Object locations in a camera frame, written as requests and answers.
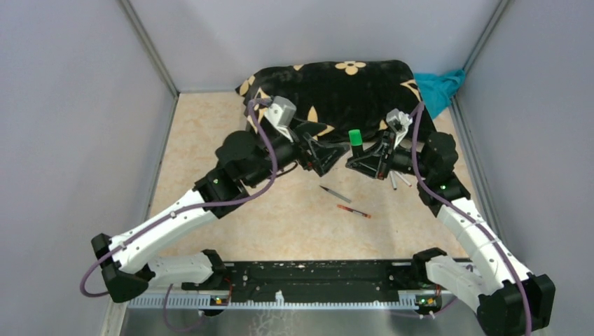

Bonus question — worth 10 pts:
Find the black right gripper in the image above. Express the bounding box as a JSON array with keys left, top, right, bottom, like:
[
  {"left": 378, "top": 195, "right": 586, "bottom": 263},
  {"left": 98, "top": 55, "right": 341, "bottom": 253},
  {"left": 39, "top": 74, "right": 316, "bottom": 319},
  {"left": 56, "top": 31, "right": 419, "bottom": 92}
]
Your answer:
[{"left": 347, "top": 131, "right": 433, "bottom": 180}]

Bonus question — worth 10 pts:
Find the black marker with green tip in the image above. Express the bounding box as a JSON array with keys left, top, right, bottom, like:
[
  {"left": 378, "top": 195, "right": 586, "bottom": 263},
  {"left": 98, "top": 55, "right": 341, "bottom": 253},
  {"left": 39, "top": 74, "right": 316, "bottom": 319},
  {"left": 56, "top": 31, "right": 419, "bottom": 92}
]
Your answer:
[{"left": 351, "top": 144, "right": 364, "bottom": 159}]

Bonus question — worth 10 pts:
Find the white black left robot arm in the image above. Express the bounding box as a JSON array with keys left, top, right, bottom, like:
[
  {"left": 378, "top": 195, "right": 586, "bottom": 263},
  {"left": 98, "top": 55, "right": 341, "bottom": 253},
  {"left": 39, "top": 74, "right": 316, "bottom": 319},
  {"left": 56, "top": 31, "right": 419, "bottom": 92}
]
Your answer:
[{"left": 91, "top": 122, "right": 349, "bottom": 303}]

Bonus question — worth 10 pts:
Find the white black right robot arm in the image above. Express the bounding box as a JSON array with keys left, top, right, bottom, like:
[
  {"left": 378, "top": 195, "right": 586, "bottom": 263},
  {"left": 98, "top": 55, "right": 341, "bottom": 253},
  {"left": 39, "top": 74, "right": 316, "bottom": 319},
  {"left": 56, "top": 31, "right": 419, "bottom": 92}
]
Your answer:
[{"left": 346, "top": 129, "right": 555, "bottom": 335}]

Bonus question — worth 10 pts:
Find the grey checkered pen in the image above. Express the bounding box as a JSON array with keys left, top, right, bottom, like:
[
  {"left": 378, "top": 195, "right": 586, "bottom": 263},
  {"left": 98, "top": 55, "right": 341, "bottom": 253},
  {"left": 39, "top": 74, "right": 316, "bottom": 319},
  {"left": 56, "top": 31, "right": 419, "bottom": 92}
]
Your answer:
[{"left": 319, "top": 185, "right": 352, "bottom": 204}]

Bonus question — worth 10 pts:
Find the red orange pen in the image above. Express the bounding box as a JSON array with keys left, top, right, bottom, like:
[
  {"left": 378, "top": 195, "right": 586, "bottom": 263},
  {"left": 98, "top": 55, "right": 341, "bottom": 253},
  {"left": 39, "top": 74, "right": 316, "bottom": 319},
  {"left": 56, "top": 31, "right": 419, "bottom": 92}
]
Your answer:
[{"left": 337, "top": 204, "right": 371, "bottom": 218}]

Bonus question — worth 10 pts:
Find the white marker with black cap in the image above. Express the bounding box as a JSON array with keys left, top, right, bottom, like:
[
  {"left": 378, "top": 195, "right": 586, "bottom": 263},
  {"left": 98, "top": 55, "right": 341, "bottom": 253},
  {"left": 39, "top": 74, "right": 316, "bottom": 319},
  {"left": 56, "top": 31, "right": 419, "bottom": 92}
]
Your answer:
[{"left": 389, "top": 171, "right": 398, "bottom": 190}]

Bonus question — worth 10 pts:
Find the white marker with red tip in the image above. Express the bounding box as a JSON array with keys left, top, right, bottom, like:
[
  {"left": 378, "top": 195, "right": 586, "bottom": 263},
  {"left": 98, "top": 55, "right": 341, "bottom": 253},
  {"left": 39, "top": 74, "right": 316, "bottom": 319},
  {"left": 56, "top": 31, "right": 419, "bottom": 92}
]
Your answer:
[{"left": 396, "top": 172, "right": 413, "bottom": 188}]

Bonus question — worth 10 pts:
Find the black pillow with beige flowers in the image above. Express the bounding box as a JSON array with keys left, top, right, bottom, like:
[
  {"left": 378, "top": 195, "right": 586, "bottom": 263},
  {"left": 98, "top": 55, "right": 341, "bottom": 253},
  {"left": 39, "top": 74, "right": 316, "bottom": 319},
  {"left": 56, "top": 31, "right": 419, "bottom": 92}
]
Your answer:
[{"left": 235, "top": 59, "right": 422, "bottom": 143}]

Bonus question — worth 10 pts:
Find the teal cloth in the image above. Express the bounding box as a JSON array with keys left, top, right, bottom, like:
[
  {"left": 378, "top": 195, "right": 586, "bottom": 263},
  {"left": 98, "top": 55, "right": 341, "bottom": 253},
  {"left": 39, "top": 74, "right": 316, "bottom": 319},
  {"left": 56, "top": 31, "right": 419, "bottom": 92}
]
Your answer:
[{"left": 413, "top": 69, "right": 467, "bottom": 120}]

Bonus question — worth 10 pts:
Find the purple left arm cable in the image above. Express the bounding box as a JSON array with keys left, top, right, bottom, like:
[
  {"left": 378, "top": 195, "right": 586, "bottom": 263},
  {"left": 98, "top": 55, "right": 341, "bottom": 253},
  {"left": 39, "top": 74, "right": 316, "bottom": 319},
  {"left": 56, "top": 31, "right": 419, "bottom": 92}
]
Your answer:
[{"left": 79, "top": 97, "right": 279, "bottom": 334}]

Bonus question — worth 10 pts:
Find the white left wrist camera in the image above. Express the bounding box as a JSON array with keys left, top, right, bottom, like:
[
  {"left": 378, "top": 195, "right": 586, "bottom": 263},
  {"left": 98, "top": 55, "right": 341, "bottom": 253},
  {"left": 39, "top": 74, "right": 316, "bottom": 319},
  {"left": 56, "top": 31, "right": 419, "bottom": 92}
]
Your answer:
[{"left": 264, "top": 96, "right": 296, "bottom": 143}]

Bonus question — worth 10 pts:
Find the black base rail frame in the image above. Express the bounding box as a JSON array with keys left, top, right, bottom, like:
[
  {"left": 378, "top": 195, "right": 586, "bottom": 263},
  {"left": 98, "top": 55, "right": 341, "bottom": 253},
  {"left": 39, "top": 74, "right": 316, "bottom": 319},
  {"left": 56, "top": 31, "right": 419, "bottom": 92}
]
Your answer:
[{"left": 127, "top": 259, "right": 456, "bottom": 317}]

